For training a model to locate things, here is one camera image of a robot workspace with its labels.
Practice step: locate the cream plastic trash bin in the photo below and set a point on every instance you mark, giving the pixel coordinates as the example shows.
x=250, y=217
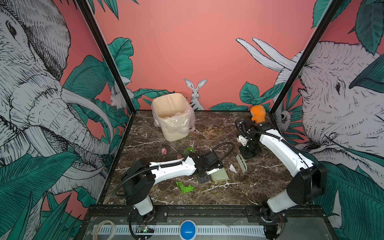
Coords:
x=174, y=115

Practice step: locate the green paper scrap front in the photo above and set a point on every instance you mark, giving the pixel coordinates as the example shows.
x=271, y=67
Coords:
x=185, y=189

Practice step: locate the orange carrot plush toy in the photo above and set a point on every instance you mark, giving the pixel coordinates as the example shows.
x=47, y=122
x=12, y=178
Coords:
x=258, y=113

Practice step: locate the green paper scrap centre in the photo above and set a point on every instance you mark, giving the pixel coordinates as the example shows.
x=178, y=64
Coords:
x=189, y=150

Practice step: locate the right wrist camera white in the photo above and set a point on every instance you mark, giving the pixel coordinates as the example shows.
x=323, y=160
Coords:
x=242, y=140

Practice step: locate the black front mounting rail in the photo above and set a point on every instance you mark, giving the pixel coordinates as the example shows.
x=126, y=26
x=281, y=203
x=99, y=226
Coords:
x=164, y=213

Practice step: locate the left black frame post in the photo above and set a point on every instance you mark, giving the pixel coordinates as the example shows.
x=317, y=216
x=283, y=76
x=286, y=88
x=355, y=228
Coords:
x=88, y=15

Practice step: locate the blue round button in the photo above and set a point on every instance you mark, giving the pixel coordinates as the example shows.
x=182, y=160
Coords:
x=188, y=230

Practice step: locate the white paper scrap centre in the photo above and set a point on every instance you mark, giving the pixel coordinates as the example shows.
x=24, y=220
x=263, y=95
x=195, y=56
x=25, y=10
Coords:
x=232, y=168

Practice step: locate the white slotted cable duct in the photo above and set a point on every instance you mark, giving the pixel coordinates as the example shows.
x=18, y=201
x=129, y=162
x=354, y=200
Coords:
x=202, y=230

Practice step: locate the pale green hand brush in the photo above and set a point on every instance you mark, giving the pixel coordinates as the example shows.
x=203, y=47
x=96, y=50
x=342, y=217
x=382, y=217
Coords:
x=242, y=163

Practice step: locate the right black frame post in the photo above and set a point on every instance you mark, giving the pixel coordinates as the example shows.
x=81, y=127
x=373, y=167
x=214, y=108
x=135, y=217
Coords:
x=325, y=20

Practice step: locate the black frame post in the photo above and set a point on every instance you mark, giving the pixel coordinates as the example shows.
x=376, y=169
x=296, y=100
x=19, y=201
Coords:
x=88, y=15
x=325, y=20

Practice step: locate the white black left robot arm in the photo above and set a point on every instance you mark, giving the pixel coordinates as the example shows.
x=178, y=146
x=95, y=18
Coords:
x=139, y=179

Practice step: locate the pale green dustpan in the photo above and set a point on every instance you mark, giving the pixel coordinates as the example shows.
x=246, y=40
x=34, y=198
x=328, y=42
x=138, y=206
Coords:
x=220, y=175

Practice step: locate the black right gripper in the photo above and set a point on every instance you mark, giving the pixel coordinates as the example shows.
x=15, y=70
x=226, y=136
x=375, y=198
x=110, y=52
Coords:
x=245, y=155

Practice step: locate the green paper scrap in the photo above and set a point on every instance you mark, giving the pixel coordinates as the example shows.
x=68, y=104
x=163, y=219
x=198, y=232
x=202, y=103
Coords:
x=185, y=189
x=189, y=150

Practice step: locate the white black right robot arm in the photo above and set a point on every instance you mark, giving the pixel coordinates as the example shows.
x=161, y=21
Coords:
x=309, y=179

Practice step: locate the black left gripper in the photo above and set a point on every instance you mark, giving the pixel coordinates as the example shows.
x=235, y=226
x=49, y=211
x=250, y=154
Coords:
x=202, y=180

